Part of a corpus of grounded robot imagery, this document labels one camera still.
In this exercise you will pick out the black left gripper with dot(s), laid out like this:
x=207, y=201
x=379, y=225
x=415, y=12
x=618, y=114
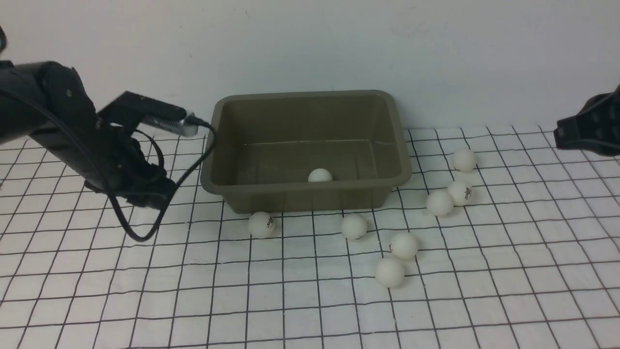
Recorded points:
x=119, y=156

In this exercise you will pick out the white printed ball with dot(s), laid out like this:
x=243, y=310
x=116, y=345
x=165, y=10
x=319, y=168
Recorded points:
x=261, y=225
x=461, y=192

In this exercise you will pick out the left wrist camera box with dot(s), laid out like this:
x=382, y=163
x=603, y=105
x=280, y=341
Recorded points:
x=129, y=110

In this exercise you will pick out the white black-grid tablecloth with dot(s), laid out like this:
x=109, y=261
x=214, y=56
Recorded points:
x=531, y=262

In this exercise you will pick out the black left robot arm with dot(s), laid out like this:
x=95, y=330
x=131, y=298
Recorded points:
x=43, y=87

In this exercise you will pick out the olive green plastic bin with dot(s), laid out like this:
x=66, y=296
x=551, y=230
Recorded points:
x=266, y=145

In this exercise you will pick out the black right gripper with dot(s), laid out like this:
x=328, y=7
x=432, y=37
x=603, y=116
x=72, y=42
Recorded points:
x=596, y=128

